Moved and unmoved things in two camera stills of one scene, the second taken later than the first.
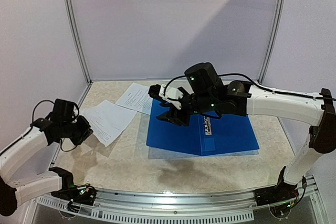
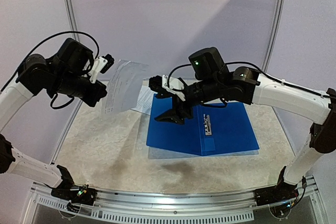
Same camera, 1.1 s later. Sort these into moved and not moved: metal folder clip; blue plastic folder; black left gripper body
Moved: black left gripper body
Not moved: blue plastic folder; metal folder clip
